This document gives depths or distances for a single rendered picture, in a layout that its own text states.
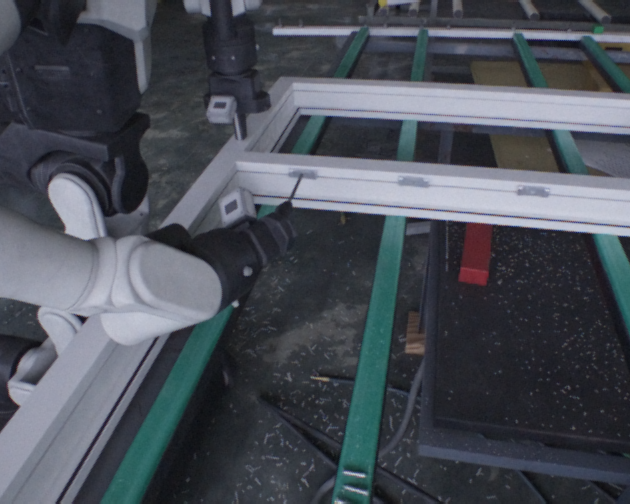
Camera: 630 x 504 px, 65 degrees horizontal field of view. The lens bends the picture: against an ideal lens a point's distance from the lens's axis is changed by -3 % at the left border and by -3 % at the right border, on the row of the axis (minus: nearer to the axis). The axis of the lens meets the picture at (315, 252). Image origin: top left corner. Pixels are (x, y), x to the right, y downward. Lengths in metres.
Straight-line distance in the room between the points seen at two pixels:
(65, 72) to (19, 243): 0.39
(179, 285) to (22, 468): 0.21
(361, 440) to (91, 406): 0.29
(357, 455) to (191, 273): 0.25
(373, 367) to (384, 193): 0.36
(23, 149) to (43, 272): 0.53
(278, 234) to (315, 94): 0.68
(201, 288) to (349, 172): 0.44
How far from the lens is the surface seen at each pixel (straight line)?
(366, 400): 0.59
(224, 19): 0.87
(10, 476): 0.54
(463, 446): 0.94
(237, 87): 0.94
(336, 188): 0.89
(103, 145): 0.85
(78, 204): 0.91
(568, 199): 0.90
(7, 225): 0.44
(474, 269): 1.17
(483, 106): 1.26
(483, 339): 1.07
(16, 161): 0.99
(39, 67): 0.78
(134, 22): 0.74
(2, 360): 1.58
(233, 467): 1.57
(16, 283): 0.44
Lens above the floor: 1.34
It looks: 37 degrees down
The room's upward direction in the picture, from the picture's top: 2 degrees counter-clockwise
